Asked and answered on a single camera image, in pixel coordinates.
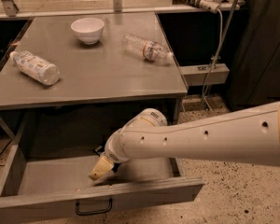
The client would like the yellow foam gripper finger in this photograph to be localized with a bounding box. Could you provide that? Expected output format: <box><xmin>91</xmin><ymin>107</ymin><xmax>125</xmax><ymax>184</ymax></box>
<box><xmin>89</xmin><ymin>155</ymin><xmax>114</xmax><ymax>181</ymax></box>

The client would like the dark blue rxbar wrapper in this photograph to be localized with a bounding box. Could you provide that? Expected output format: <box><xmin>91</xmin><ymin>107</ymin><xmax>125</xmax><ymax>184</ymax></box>
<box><xmin>94</xmin><ymin>146</ymin><xmax>120</xmax><ymax>173</ymax></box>

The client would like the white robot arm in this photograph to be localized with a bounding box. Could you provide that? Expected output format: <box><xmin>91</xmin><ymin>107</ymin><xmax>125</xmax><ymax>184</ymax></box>
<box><xmin>89</xmin><ymin>102</ymin><xmax>280</xmax><ymax>180</ymax></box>

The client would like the grey open top drawer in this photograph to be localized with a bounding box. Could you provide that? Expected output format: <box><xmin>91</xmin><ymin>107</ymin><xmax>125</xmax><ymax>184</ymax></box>
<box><xmin>0</xmin><ymin>104</ymin><xmax>203</xmax><ymax>224</ymax></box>

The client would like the grey metal counter cabinet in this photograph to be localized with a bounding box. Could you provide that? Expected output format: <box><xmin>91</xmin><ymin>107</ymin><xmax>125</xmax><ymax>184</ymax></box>
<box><xmin>0</xmin><ymin>12</ymin><xmax>187</xmax><ymax>130</ymax></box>

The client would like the white labelled plastic bottle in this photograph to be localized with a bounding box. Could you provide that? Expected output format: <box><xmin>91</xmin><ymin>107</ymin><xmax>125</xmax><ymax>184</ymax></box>
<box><xmin>10</xmin><ymin>51</ymin><xmax>60</xmax><ymax>86</ymax></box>

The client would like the clear plastic water bottle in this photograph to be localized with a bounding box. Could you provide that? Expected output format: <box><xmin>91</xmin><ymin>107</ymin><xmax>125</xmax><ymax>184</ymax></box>
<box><xmin>122</xmin><ymin>34</ymin><xmax>174</xmax><ymax>64</ymax></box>

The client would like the white ceramic bowl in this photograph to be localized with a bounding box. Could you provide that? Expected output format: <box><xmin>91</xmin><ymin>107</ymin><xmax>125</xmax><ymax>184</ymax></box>
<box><xmin>71</xmin><ymin>18</ymin><xmax>105</xmax><ymax>45</ymax></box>

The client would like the black drawer handle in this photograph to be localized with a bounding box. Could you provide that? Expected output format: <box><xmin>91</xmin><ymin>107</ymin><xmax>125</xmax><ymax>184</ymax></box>
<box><xmin>75</xmin><ymin>199</ymin><xmax>113</xmax><ymax>217</ymax></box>

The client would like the grey metal box bracket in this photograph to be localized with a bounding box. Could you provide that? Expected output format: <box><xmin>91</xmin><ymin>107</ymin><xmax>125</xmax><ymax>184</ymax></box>
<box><xmin>180</xmin><ymin>63</ymin><xmax>230</xmax><ymax>87</ymax></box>

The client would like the white cable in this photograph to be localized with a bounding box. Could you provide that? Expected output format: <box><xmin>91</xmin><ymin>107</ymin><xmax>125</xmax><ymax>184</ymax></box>
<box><xmin>201</xmin><ymin>7</ymin><xmax>224</xmax><ymax>112</ymax></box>

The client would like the metal shelf rail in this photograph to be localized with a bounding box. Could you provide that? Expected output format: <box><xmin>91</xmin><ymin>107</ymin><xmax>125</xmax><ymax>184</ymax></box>
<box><xmin>0</xmin><ymin>0</ymin><xmax>246</xmax><ymax>20</ymax></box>

